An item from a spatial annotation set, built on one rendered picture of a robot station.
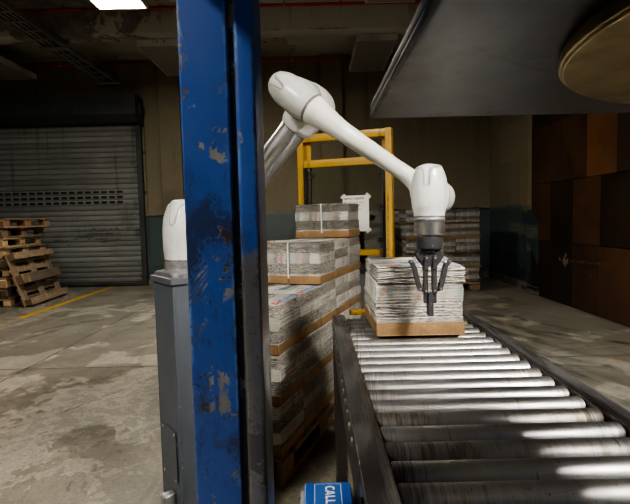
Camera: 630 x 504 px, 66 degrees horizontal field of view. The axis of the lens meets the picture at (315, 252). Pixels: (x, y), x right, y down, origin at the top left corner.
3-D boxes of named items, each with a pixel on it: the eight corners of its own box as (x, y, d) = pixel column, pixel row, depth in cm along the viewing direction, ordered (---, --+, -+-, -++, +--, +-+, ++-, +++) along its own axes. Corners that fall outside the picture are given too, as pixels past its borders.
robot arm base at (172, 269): (176, 279, 160) (176, 263, 159) (153, 274, 177) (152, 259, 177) (226, 275, 171) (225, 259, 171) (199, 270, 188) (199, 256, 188)
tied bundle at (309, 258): (257, 283, 273) (255, 243, 271) (278, 277, 301) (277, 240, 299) (320, 285, 260) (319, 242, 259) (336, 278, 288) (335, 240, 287)
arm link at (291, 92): (316, 86, 148) (332, 96, 161) (274, 56, 153) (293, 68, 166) (293, 123, 152) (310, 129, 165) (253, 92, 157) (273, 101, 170)
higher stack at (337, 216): (298, 391, 334) (293, 204, 325) (313, 377, 362) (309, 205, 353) (352, 396, 321) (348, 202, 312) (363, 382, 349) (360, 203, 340)
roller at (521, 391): (362, 407, 112) (362, 386, 112) (564, 403, 112) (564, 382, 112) (364, 416, 107) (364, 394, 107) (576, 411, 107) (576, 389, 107)
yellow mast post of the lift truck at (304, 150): (302, 354, 390) (296, 135, 378) (305, 351, 398) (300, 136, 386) (312, 355, 387) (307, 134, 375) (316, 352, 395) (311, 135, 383)
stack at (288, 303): (207, 476, 225) (200, 300, 219) (298, 390, 335) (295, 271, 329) (283, 490, 212) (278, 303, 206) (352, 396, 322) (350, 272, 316)
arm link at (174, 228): (153, 260, 171) (150, 198, 170) (186, 256, 188) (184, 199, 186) (190, 261, 165) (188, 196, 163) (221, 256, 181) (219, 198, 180)
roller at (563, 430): (372, 447, 93) (372, 422, 92) (616, 442, 93) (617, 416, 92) (376, 460, 88) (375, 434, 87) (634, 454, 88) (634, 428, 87)
